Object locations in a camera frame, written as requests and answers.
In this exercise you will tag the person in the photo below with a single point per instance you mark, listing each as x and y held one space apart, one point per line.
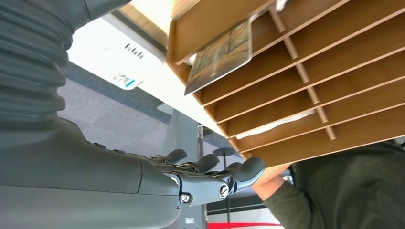
348 189

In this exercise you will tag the black stanchion with pole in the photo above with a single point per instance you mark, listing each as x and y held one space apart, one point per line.
224 151

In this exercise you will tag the wooden card organizer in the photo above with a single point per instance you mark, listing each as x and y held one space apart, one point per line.
348 63

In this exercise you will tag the red barrier belt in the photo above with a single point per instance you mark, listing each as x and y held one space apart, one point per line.
243 225

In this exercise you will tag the grey card reader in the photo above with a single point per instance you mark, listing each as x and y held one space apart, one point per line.
104 53

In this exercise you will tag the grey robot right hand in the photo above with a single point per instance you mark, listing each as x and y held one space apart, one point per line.
79 183

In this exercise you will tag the white card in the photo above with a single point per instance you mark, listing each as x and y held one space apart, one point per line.
275 124
281 4

